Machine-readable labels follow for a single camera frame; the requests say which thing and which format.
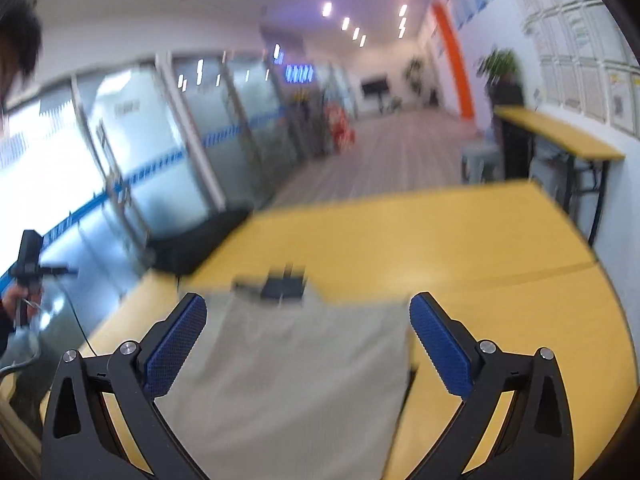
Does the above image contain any thin black cable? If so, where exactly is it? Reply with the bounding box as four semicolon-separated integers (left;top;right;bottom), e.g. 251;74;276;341
52;274;98;357

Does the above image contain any person's left hand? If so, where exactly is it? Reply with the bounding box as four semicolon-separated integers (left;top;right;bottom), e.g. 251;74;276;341
2;284;44;322

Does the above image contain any beige grey garment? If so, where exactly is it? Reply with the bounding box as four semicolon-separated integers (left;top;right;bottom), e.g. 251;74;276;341
154;280;414;480

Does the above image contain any grey stool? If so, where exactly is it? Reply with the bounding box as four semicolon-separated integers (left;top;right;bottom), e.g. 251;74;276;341
461;141;502;184

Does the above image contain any person's head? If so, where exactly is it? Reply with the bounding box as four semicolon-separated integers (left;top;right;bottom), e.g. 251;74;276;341
0;0;44;111

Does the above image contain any glass door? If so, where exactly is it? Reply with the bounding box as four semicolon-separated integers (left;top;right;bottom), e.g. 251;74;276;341
75;62;211;241

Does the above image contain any narrow yellow side table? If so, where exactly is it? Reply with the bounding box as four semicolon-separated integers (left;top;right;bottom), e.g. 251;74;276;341
493;105;627;247

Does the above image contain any small potted plant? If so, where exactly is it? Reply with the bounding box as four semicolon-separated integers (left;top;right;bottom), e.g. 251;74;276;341
404;57;427;97

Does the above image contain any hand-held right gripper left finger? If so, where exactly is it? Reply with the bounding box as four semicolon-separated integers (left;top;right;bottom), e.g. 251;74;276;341
41;292;208;480

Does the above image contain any red floor stand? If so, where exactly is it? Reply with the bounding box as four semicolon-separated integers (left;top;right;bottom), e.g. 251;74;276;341
326;104;355;145

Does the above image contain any wall of framed notices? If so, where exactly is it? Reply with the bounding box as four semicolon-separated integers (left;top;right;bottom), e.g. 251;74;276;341
515;0;640;136

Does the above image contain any small black object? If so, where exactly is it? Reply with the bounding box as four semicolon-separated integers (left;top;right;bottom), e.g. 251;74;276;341
234;262;307;302

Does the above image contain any large potted plant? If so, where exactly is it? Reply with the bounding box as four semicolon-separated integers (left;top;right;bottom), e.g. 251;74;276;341
477;48;527;181

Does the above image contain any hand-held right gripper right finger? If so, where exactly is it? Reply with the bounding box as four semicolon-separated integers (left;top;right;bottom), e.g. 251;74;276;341
409;292;576;480

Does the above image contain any black wall screen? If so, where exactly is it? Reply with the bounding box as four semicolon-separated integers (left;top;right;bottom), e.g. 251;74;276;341
361;77;390;100

